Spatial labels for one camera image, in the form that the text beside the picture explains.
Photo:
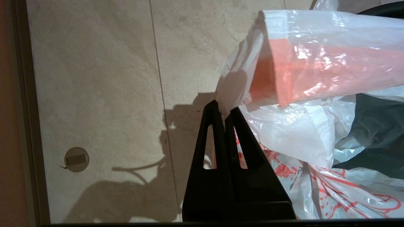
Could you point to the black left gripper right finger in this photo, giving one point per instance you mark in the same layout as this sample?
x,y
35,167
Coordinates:
x,y
258,186

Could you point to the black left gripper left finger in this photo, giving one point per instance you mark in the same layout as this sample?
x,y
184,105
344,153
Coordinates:
x,y
208,189

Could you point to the white plastic bag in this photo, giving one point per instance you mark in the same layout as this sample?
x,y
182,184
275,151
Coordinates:
x,y
300,132

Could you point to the black round trash bin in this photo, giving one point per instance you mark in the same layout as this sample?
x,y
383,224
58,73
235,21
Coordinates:
x,y
391,8

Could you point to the round metal floor drain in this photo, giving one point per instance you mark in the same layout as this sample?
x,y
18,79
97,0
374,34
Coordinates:
x,y
76,159

